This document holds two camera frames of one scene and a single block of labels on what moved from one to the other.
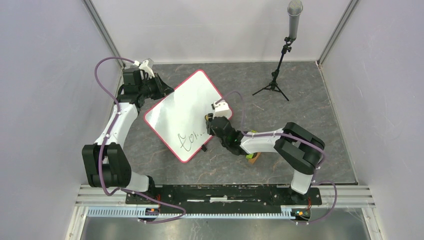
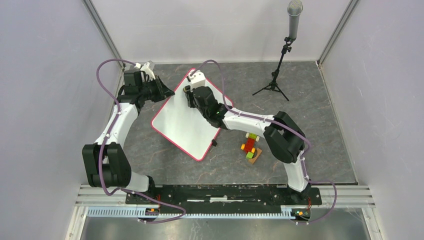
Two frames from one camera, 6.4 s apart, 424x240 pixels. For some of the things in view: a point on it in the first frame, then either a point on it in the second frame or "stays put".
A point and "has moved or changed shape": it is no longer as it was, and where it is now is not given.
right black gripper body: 210,117 → 190,102
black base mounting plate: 220,199 stays put
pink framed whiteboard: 178,119 has moved or changed shape
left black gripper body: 152,88 stays put
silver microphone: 294,9 stays put
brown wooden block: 252,160 stays put
